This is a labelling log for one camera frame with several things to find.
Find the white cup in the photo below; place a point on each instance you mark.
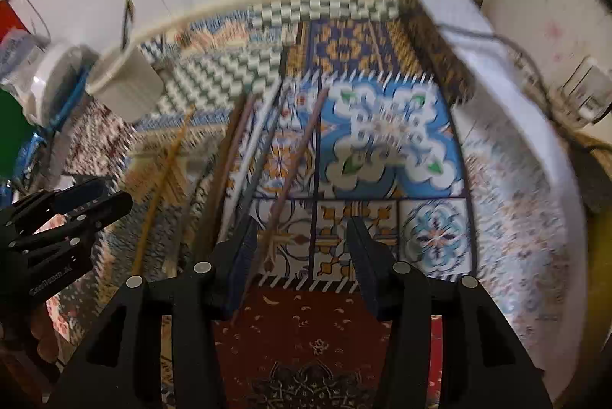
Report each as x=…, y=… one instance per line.
x=126, y=84

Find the white wall socket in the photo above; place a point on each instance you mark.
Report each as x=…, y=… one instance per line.
x=585, y=91

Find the clear jar with white lid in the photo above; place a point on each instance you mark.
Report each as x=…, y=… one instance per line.
x=57, y=79

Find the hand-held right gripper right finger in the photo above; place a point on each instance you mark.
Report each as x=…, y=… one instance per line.
x=366, y=261

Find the white chopstick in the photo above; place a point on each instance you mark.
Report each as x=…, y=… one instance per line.
x=258, y=136

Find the pale brown chopstick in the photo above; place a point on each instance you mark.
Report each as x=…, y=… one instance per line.
x=296, y=160

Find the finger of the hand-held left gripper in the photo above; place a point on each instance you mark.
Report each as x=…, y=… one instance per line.
x=103, y=209
x=79, y=195

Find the yellow chopstick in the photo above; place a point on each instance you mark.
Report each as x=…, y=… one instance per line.
x=165, y=179

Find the colourful patterned blanket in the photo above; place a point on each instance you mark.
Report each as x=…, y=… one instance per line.
x=382, y=141

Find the paisley printed white sheet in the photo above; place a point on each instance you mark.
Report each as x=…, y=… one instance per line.
x=516, y=222

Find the dark brown chopstick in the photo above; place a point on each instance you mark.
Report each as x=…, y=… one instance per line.
x=229, y=165

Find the red packet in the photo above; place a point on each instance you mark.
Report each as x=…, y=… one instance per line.
x=9, y=19

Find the white pillow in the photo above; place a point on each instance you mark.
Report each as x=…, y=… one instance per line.
x=454, y=22

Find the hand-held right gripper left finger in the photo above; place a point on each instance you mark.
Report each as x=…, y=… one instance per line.
x=246, y=256

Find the dark green chopstick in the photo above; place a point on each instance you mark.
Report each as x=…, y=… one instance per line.
x=263, y=165

